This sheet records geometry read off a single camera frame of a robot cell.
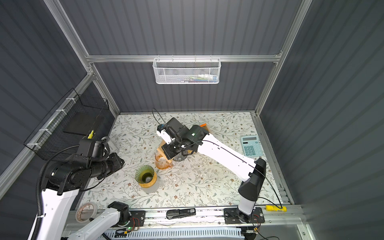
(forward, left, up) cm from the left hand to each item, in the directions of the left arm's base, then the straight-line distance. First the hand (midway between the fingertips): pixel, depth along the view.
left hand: (123, 162), depth 64 cm
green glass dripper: (+2, -4, -18) cm, 18 cm away
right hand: (+4, -18, -2) cm, 18 cm away
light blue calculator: (+20, -71, -24) cm, 77 cm away
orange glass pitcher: (+13, -11, -27) cm, 32 cm away
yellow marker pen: (+15, +19, +1) cm, 24 cm away
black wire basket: (+27, +31, +1) cm, 41 cm away
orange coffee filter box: (+33, -39, -16) cm, 53 cm away
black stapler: (-17, -20, -21) cm, 34 cm away
